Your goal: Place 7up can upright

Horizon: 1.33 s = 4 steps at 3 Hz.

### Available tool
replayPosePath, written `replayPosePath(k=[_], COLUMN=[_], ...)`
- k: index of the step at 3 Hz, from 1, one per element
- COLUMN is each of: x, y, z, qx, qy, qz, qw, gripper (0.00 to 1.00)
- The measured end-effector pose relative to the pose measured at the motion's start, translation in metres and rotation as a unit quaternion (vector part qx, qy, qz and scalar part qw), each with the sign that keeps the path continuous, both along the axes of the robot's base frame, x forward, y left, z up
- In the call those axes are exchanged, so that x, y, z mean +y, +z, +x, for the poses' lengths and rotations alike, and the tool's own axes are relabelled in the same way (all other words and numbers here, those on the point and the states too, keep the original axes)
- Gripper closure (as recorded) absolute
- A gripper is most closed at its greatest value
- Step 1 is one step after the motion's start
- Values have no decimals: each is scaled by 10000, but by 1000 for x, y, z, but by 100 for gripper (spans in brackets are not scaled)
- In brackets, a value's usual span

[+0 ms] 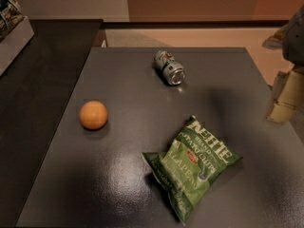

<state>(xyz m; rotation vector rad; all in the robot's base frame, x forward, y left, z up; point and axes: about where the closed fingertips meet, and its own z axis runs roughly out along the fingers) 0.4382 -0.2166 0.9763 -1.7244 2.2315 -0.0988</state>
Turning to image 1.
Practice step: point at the dark side table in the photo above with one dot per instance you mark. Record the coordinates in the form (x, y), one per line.
(34, 92)

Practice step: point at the orange ball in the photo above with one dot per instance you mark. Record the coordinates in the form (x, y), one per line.
(93, 115)

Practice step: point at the green Kettle chips bag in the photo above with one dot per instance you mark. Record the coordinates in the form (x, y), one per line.
(190, 166)

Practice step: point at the silver green 7up can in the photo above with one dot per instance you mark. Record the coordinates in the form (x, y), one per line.
(171, 70)

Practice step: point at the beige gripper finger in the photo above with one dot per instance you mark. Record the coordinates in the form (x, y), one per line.
(287, 95)

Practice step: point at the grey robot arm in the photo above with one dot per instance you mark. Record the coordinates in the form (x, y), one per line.
(290, 39)

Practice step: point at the white snack display box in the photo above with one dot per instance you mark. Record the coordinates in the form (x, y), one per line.
(15, 32)

